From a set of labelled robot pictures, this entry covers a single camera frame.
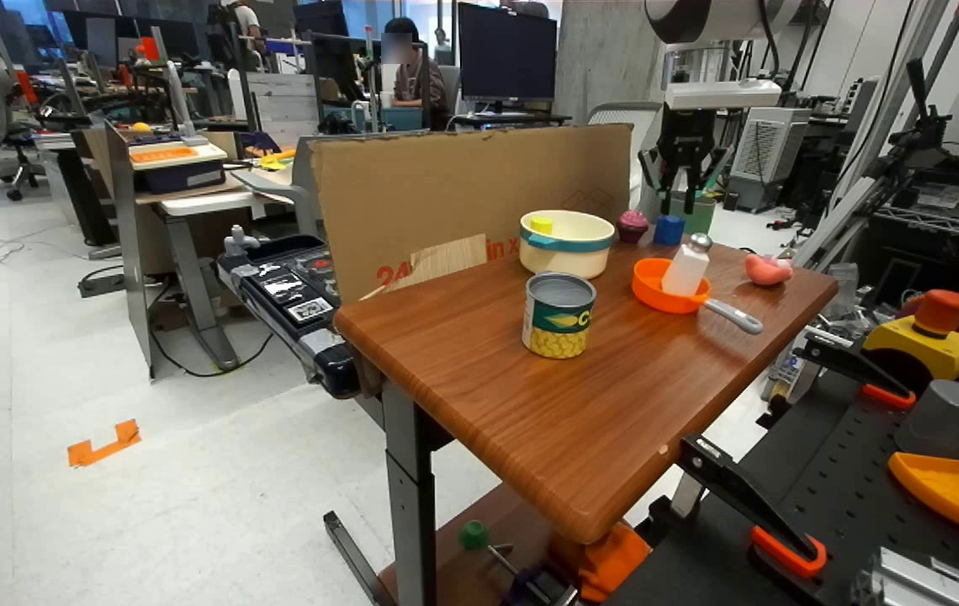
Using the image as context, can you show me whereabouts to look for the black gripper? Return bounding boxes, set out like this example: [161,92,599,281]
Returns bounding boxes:
[638,108,730,217]

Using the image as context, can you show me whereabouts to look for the green bin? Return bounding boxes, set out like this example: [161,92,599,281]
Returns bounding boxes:
[677,193,721,240]

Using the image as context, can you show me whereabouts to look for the pink sprinkled cupcake toy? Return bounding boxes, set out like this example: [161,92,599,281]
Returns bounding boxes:
[612,207,654,249]

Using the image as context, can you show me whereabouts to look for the white appliance unit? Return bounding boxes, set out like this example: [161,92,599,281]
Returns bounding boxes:
[722,108,801,217]

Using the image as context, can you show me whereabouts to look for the white salt shaker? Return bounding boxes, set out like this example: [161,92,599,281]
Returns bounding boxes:
[660,233,716,301]

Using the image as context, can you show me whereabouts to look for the orange toy frying pan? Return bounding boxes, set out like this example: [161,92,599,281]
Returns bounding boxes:
[630,257,768,336]

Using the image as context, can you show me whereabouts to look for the corn tin can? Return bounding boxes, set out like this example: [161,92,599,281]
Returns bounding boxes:
[519,271,599,364]

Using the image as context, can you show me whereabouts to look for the dark computer monitor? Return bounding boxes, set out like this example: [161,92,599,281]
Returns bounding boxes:
[455,0,558,110]

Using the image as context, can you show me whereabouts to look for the brown cardboard sheet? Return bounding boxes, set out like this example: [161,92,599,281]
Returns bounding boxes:
[310,122,635,310]

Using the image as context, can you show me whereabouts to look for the black equipment cart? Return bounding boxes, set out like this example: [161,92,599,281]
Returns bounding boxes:
[852,137,959,332]

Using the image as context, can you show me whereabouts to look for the seated dark-haired person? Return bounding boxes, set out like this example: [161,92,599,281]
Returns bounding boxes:
[384,14,455,132]

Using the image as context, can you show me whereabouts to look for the yellow emergency stop box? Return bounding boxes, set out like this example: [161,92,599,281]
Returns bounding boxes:
[859,285,959,383]

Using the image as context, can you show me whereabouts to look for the black perforated mounting board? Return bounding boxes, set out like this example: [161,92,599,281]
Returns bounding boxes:
[610,364,959,606]

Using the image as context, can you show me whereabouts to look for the grey plastic cylinder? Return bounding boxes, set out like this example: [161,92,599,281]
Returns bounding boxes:
[892,377,959,462]

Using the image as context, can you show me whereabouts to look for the orange wedge block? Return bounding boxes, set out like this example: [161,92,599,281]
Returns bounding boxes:
[884,449,959,536]

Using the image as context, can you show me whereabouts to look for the black power strip tray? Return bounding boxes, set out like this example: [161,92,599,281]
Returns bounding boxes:
[215,233,362,400]

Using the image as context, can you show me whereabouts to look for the white printed sign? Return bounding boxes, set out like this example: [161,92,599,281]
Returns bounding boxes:
[246,70,324,150]

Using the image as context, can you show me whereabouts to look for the green knob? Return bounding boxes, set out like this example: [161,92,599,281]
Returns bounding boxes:
[455,517,493,557]

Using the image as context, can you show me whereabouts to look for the aluminium extrusion bar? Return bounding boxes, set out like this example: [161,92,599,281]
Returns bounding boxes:
[849,547,959,606]

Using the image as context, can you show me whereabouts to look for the grey office desk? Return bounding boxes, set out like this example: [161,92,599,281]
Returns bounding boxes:
[103,122,304,380]

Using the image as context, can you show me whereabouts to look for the orange-topped black box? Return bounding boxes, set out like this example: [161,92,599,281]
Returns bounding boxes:
[123,137,233,194]

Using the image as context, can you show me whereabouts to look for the orange floor marker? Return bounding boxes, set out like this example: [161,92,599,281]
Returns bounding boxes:
[64,416,143,473]

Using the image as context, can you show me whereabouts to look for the cream pot teal handles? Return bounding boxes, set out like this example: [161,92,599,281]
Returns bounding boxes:
[515,207,620,282]

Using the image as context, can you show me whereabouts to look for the black clamp orange handle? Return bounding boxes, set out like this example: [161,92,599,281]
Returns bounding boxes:
[795,332,917,415]
[672,433,830,585]

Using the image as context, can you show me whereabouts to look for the orange printed bracket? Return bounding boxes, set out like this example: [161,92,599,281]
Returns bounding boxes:
[575,522,656,606]

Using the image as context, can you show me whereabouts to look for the grey table leg frame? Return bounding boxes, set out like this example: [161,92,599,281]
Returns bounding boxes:
[319,377,442,606]

